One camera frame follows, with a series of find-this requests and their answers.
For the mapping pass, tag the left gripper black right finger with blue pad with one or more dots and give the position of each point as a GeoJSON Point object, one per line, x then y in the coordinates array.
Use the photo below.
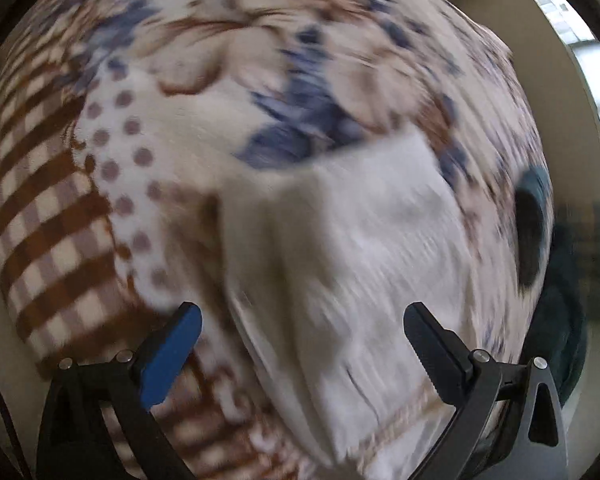
{"type": "Point", "coordinates": [467, 380]}

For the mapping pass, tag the white pants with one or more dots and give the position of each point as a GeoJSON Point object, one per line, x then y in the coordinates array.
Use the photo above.
{"type": "Point", "coordinates": [321, 262]}

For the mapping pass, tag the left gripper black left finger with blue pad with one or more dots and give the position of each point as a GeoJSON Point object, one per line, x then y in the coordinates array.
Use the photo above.
{"type": "Point", "coordinates": [144, 382]}

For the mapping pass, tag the dark teal plush blanket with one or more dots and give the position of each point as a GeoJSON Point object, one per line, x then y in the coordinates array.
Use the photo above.
{"type": "Point", "coordinates": [545, 256]}

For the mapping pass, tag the floral fleece bed blanket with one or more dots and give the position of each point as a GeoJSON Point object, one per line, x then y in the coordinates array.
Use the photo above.
{"type": "Point", "coordinates": [121, 121]}

